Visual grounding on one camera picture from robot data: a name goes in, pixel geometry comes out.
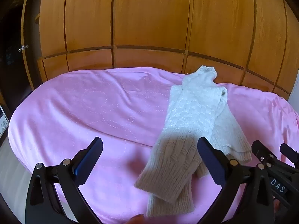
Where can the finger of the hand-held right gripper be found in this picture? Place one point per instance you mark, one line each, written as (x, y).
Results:
(289, 152)
(260, 149)

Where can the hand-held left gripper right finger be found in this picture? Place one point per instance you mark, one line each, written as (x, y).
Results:
(210, 158)

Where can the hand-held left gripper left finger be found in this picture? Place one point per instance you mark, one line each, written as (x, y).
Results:
(90, 155)

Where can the white knit sweater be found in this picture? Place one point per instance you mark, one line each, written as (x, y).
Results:
(189, 126)

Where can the person's right hand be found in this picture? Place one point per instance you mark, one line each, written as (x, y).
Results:
(276, 208)

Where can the person's left hand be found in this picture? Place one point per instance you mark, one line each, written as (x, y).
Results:
(137, 219)

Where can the pink blanket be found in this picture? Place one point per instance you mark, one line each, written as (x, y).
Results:
(81, 112)

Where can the white bed mattress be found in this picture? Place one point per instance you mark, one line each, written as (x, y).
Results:
(14, 163)

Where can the white electronic device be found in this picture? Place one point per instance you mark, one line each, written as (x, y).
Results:
(3, 119)

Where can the wooden wardrobe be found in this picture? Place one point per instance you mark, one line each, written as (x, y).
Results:
(151, 18)

